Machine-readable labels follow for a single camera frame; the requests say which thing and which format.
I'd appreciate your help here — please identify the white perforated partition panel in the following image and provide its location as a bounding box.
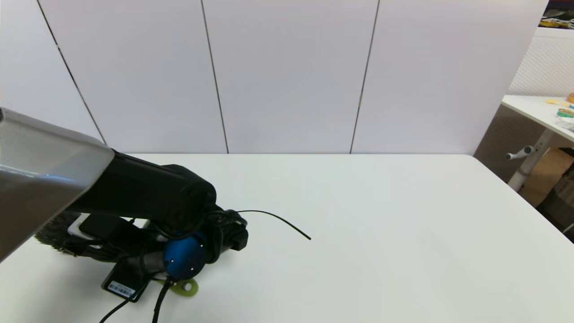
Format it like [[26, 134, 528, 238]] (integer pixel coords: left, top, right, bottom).
[[507, 27, 574, 98]]

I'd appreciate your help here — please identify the white table leg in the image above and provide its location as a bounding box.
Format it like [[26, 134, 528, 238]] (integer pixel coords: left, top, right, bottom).
[[508, 129, 556, 192]]

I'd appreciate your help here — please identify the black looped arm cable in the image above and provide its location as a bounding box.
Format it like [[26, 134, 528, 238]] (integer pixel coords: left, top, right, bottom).
[[100, 209, 250, 323]]

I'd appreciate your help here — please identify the green handled black bristle brush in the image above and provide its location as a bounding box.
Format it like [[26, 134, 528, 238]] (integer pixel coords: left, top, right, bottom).
[[34, 210, 199, 298]]

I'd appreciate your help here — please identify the grey table crank handle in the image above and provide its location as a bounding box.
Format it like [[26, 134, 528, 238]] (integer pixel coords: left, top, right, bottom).
[[505, 145, 536, 161]]

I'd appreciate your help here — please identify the yellow and white clutter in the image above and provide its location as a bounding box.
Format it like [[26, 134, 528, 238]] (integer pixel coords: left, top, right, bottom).
[[540, 15, 574, 29]]

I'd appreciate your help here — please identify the thin black wire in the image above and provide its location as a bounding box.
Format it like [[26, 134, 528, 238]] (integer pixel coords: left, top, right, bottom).
[[237, 210, 312, 241]]

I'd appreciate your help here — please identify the white background table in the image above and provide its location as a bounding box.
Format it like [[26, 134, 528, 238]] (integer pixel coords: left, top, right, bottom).
[[501, 94, 574, 144]]

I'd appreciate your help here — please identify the brown cardboard box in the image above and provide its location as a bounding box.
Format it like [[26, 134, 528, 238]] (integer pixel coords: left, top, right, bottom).
[[521, 147, 574, 208]]

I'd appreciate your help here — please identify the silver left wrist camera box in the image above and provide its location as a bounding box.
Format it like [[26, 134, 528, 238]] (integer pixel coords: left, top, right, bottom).
[[67, 213, 131, 240]]

